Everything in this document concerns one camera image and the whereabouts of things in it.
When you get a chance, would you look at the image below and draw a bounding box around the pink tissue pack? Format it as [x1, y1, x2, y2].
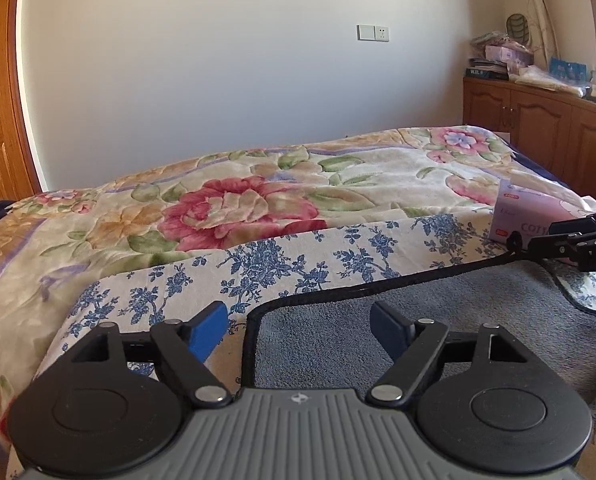
[490, 179, 581, 262]

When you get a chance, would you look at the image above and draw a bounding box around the folded cream cloth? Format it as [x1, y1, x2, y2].
[509, 65, 588, 97]

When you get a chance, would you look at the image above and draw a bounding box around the floral cream curtain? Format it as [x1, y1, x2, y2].
[517, 0, 562, 70]

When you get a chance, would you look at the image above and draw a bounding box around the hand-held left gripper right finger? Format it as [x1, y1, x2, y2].
[366, 301, 530, 407]

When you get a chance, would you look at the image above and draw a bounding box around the blue box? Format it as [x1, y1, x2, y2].
[548, 56, 590, 82]

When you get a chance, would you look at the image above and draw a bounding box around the dark blue bed sheet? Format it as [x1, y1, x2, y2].
[505, 142, 581, 197]

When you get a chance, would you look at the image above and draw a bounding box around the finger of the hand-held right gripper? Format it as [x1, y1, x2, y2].
[507, 230, 586, 261]
[548, 211, 596, 236]

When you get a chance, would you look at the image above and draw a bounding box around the pink flower print blanket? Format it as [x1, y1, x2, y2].
[0, 125, 596, 438]

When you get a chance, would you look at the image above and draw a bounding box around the dark flat box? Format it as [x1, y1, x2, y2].
[467, 66, 510, 81]

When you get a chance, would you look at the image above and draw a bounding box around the blue floral white sheet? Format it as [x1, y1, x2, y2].
[5, 211, 596, 480]

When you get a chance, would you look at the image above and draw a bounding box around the green leaf-shaped fan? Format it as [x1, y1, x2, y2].
[505, 13, 530, 47]

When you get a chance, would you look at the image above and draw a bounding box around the pile of pink packets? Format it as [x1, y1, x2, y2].
[470, 31, 535, 69]

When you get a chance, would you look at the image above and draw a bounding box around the grey towel with black edge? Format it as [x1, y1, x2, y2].
[244, 252, 596, 413]

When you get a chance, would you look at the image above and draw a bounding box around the wooden cabinet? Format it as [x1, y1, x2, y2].
[462, 75, 596, 207]

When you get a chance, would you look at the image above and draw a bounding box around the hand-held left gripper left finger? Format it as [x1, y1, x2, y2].
[72, 301, 232, 407]

